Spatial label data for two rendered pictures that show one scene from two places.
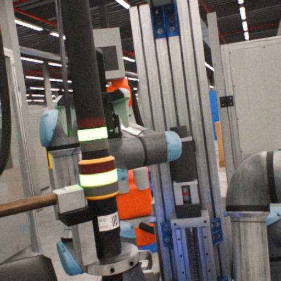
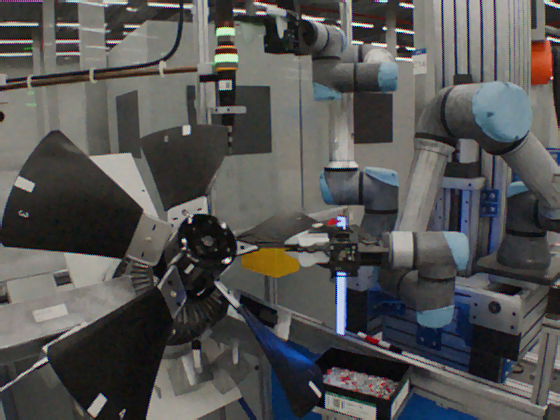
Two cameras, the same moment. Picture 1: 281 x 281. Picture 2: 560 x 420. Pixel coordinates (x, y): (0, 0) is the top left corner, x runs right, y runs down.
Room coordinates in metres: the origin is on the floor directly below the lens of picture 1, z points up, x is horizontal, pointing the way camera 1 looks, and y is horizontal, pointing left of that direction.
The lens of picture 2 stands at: (-0.25, -0.60, 1.43)
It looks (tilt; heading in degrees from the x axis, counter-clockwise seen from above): 10 degrees down; 39
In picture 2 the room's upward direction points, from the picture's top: 2 degrees counter-clockwise
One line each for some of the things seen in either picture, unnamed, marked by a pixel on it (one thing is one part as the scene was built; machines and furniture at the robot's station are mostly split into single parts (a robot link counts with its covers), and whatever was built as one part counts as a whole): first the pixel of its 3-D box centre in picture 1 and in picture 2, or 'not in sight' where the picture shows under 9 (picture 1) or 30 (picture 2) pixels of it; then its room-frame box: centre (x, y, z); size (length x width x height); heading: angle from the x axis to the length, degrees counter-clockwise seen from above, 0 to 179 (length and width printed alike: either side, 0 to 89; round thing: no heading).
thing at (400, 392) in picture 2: not in sight; (356, 383); (0.58, -0.14, 0.85); 0.22 x 0.17 x 0.07; 97
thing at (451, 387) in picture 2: not in sight; (373, 358); (0.75, -0.10, 0.82); 0.90 x 0.04 x 0.08; 82
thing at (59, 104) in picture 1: (67, 116); (247, 29); (0.52, 0.10, 1.64); 0.09 x 0.03 x 0.06; 161
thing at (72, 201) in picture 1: (97, 224); (222, 88); (0.40, 0.06, 1.50); 0.09 x 0.07 x 0.10; 117
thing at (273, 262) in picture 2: not in sight; (269, 257); (0.80, 0.29, 1.02); 0.16 x 0.10 x 0.11; 82
